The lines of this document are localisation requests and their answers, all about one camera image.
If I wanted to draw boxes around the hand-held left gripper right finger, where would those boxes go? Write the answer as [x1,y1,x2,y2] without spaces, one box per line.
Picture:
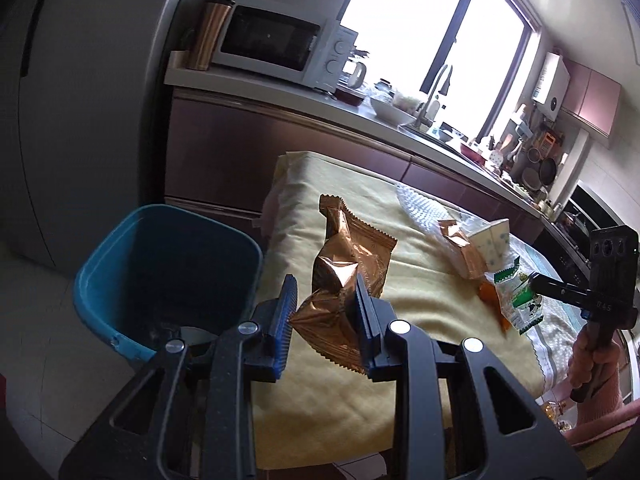
[352,274,587,480]

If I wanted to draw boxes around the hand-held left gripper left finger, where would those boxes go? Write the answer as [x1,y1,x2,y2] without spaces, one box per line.
[59,274,301,480]

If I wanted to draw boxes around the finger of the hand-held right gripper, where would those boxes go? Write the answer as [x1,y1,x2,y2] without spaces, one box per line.
[530,271,593,308]

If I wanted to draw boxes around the green and white carton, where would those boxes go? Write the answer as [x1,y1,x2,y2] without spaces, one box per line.
[492,256,546,336]

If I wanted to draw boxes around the large copper foil wrapper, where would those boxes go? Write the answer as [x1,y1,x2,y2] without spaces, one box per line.
[290,194,398,376]

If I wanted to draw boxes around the curved orange peel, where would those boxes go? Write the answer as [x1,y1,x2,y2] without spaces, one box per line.
[477,282,502,308]

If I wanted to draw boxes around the white dotted paper carton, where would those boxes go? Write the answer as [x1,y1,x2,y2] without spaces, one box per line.
[467,219,511,273]

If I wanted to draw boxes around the blue plastic bin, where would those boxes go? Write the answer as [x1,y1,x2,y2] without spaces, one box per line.
[74,204,264,365]

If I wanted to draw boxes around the person's right hand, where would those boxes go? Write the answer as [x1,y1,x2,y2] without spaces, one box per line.
[566,334,623,411]

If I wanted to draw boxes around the black stove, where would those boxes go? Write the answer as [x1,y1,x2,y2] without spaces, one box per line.
[535,182,631,291]

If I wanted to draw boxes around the white floral tablecloth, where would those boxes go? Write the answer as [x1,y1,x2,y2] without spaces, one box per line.
[450,205,601,396]

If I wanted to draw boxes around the yellow tablecloth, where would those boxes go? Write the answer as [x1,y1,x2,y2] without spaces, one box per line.
[252,151,546,471]

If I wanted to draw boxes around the small copper foil wrapper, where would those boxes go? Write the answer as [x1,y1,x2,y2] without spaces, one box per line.
[437,219,488,281]

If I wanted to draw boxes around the white foam fruit net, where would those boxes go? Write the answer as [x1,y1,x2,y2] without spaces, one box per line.
[395,184,453,233]

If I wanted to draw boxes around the brown base cabinet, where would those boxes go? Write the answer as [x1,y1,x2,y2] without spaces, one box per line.
[165,87,546,246]

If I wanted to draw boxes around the white bowl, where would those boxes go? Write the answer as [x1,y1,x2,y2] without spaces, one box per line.
[370,96,416,126]

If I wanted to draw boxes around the white water heater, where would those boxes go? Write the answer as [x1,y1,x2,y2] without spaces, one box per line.
[532,51,572,120]

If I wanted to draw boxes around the dark red dish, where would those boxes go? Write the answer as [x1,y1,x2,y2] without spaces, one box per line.
[334,86,366,106]

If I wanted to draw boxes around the metal faucet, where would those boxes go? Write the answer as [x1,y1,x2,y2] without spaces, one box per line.
[415,64,453,131]

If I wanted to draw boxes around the white kettle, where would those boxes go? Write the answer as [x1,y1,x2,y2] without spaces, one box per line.
[345,57,368,88]

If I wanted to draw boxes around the window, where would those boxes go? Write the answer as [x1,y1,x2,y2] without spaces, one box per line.
[340,0,543,141]

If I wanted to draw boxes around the white microwave oven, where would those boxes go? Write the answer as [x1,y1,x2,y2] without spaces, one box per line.
[212,0,360,93]

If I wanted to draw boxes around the copper tumbler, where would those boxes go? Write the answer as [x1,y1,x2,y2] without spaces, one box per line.
[189,0,236,72]

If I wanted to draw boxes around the grey refrigerator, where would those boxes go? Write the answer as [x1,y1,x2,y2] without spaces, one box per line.
[0,0,201,271]

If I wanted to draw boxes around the pink wall cabinet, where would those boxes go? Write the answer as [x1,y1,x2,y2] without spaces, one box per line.
[560,60,622,138]

